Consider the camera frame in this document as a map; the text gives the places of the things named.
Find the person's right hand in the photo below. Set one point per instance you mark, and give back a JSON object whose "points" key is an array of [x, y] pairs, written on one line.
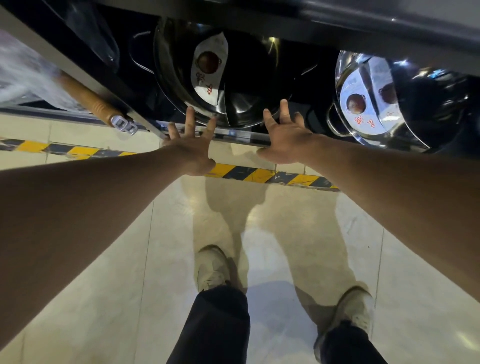
{"points": [[287, 142]]}

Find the person's left hand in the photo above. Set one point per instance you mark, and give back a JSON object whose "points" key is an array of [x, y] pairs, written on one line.
{"points": [[191, 150]]}

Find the divided steel hotpot with label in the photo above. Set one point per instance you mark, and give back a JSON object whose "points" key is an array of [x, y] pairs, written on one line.
{"points": [[375, 120], [255, 75]]}

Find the black metal shelving rack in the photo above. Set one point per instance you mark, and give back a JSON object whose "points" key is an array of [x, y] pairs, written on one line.
{"points": [[375, 22]]}

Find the person's right forearm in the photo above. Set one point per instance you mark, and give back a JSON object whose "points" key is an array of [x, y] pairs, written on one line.
{"points": [[412, 210]]}

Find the person's left forearm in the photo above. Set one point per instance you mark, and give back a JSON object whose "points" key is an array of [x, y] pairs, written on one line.
{"points": [[75, 225]]}

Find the beige tiled floor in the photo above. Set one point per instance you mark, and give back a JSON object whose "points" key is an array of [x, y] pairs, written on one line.
{"points": [[300, 243]]}

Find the person's white left shoe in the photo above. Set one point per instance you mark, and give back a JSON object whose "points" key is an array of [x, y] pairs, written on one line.
{"points": [[212, 268]]}

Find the person's white shoe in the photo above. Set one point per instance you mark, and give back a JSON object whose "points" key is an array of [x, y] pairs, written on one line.
{"points": [[354, 309], [212, 268]]}

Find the person's black trousers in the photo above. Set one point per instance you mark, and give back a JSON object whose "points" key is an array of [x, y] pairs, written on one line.
{"points": [[217, 326]]}

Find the person's white right shoe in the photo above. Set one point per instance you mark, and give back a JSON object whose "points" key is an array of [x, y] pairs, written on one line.
{"points": [[354, 309]]}

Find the group of plastic-wrapped pans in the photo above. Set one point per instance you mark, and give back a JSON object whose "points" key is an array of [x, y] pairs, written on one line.
{"points": [[22, 75]]}

